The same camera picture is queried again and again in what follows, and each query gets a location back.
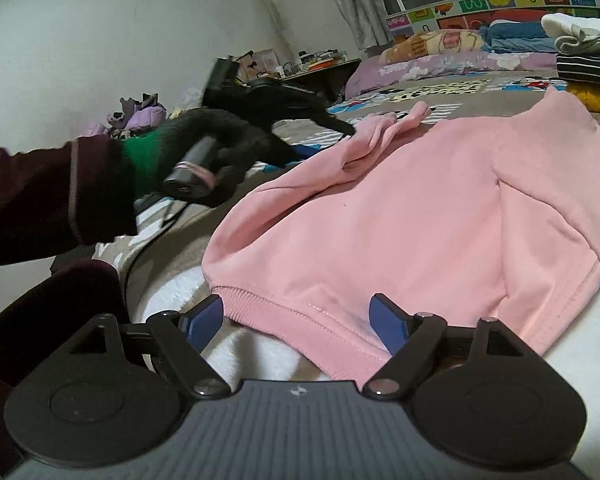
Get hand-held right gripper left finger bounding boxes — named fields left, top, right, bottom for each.
left=71, top=294, right=232, bottom=402

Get purple clothing pile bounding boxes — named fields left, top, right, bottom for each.
left=107, top=92, right=168, bottom=138

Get black cable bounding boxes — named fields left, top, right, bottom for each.
left=124, top=195, right=191, bottom=322

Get cartoon printed blanket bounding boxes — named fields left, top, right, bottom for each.
left=50, top=67, right=600, bottom=391

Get striped black folded garment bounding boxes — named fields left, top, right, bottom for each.
left=556, top=55, right=600, bottom=86

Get grey curtain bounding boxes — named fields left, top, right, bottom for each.
left=327, top=0, right=393, bottom=51

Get grey folded garment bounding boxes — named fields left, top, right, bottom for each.
left=554, top=30, right=600, bottom=59

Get white folded garment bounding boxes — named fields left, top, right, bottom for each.
left=541, top=10, right=600, bottom=41

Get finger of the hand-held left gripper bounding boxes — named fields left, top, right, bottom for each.
left=250, top=132, right=303, bottom=163
left=310, top=105, right=357, bottom=137

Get dark wooden desk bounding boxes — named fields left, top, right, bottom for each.
left=240, top=57, right=363, bottom=102

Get blue quilt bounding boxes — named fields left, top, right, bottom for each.
left=480, top=20, right=563, bottom=56

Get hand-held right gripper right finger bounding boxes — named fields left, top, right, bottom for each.
left=362, top=292, right=523, bottom=402

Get colourful foam mat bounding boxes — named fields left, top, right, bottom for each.
left=386, top=0, right=600, bottom=43

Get pink pants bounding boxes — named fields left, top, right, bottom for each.
left=201, top=87, right=600, bottom=386

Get purple pillow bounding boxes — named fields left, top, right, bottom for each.
left=345, top=52, right=556, bottom=98

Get person's left hand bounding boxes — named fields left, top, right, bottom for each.
left=122, top=109, right=261, bottom=196

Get yellow folded garment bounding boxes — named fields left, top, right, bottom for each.
left=565, top=82, right=600, bottom=116

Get orange cartoon pillow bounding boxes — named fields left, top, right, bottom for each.
left=380, top=29, right=486, bottom=64

